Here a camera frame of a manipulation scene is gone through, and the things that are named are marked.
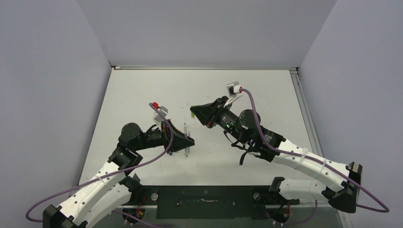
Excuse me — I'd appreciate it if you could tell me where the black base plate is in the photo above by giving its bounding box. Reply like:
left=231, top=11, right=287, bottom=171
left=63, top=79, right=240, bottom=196
left=123, top=185, right=300, bottom=220

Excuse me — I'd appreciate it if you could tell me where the aluminium frame rail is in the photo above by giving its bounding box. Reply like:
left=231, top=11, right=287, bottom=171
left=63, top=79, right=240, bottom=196
left=275, top=72, right=349, bottom=212
left=112, top=66, right=298, bottom=71

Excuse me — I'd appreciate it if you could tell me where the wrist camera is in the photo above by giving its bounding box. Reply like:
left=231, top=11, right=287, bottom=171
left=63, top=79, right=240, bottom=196
left=225, top=81, right=242, bottom=106
left=153, top=106, right=168, bottom=125

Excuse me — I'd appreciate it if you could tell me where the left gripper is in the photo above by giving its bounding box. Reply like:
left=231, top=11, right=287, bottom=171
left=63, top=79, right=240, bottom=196
left=134, top=120, right=194, bottom=154

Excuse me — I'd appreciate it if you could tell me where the green pen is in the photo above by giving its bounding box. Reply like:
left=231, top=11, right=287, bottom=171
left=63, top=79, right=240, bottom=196
left=183, top=123, right=189, bottom=157

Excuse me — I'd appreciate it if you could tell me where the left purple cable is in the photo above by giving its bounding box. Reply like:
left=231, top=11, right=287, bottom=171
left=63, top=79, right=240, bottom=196
left=25, top=102, right=174, bottom=228

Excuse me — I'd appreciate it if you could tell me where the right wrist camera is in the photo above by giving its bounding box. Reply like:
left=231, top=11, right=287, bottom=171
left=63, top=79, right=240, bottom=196
left=225, top=81, right=242, bottom=106

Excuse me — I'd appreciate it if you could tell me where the aluminium frame rail back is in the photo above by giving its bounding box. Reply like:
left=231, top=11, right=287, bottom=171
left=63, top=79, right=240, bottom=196
left=112, top=66, right=298, bottom=71

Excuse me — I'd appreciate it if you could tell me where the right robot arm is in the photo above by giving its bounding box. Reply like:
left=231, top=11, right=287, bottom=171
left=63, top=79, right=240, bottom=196
left=190, top=96, right=363, bottom=213

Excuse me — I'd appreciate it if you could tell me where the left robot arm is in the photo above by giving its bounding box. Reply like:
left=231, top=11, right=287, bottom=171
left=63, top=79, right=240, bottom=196
left=42, top=121, right=195, bottom=228

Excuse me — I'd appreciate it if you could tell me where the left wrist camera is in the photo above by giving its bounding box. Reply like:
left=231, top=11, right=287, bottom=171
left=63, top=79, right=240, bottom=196
left=153, top=106, right=168, bottom=125

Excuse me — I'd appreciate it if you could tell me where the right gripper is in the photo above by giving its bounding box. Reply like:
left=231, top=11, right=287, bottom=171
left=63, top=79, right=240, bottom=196
left=192, top=96, right=248, bottom=144

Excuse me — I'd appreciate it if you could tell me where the purple pen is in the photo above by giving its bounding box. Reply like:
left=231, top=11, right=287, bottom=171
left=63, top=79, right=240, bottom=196
left=185, top=132, right=192, bottom=158

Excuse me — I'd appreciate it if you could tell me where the aluminium frame rail right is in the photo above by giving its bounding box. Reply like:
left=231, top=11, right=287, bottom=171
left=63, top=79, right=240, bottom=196
left=275, top=72, right=349, bottom=212

